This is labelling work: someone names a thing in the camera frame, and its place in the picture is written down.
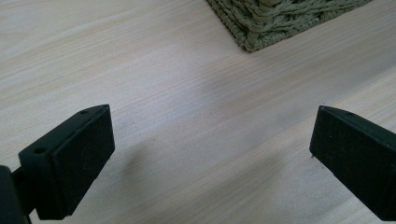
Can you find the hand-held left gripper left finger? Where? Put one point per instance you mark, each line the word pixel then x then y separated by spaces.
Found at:
pixel 74 165

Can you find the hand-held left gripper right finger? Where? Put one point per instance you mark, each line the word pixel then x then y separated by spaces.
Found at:
pixel 358 155

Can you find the green woven mat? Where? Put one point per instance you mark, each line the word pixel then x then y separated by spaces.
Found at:
pixel 274 21

